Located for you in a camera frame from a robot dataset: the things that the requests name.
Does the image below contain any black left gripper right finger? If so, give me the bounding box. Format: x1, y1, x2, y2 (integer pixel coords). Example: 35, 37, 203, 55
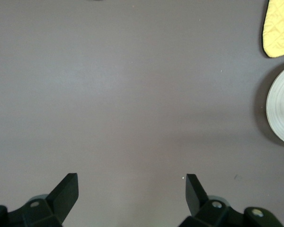
178, 174, 284, 227

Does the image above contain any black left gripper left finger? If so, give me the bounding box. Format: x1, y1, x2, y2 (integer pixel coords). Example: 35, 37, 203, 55
0, 173, 80, 227

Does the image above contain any white round plate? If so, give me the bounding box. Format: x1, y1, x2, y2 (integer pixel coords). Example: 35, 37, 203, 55
266, 62, 284, 148

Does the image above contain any yellow quilted oven mitt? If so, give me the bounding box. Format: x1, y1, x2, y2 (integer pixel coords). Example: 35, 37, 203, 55
261, 0, 284, 59

